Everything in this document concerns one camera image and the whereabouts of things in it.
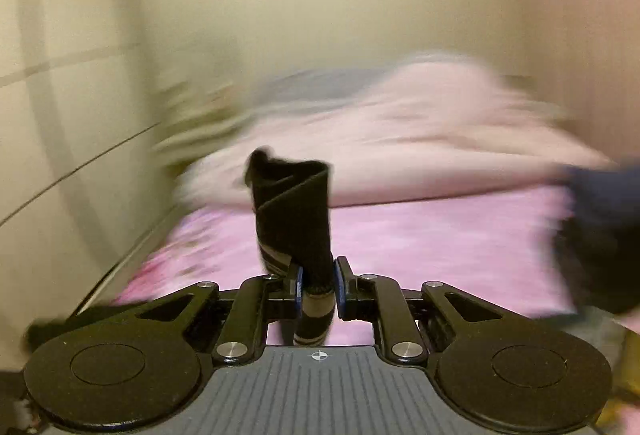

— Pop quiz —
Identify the pale pink quilt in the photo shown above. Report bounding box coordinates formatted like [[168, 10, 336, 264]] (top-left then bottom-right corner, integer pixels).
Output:
[[155, 54, 617, 212]]

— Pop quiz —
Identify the stack of folded dark clothes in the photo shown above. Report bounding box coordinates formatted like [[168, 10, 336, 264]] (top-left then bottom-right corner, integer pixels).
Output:
[[549, 162, 640, 317]]

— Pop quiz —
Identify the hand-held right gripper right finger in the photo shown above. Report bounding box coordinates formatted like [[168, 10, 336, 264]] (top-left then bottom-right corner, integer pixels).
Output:
[[333, 256, 556, 364]]

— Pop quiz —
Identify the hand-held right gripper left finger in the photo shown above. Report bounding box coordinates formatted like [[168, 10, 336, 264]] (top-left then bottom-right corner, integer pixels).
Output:
[[75, 266, 306, 364]]

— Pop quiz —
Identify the cream wardrobe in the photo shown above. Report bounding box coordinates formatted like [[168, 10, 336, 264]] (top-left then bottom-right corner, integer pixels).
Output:
[[0, 0, 201, 311]]

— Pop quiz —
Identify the pink floral blanket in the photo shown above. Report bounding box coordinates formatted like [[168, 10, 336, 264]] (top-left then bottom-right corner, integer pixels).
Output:
[[114, 185, 640, 347]]

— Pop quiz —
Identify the striped dark garment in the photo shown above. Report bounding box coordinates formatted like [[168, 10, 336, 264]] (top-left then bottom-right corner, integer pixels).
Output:
[[244, 148, 337, 349]]

